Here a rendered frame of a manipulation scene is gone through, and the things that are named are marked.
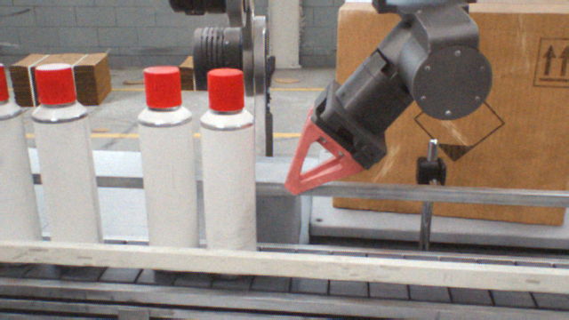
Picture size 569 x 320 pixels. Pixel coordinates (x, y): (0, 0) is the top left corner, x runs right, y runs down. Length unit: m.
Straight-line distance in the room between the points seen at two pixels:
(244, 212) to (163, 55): 5.70
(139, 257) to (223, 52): 1.11
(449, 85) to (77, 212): 0.38
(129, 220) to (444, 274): 0.46
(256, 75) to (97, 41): 4.85
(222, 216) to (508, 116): 0.39
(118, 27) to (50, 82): 5.71
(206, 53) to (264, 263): 1.14
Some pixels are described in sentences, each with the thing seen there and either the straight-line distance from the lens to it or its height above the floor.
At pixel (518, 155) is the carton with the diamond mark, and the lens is 0.79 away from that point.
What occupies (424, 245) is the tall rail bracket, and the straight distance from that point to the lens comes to 0.70.
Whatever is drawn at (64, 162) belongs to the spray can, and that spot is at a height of 1.00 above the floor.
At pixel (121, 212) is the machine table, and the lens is 0.87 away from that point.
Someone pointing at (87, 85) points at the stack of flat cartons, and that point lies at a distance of 4.79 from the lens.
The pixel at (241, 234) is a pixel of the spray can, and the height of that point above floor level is 0.93.
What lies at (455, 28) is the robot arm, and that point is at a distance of 0.43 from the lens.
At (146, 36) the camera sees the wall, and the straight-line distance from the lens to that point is 6.24.
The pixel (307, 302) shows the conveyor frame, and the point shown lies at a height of 0.88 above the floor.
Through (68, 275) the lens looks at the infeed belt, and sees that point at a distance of 0.64.
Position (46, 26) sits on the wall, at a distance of 6.52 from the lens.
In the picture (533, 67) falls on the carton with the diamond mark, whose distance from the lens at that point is 0.76.
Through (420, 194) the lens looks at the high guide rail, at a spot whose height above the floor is 0.96.
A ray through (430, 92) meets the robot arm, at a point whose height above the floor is 1.09.
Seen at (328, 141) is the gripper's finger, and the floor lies 1.03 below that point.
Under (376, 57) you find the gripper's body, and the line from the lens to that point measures 0.51.
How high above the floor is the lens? 1.19
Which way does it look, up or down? 20 degrees down
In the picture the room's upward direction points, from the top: straight up
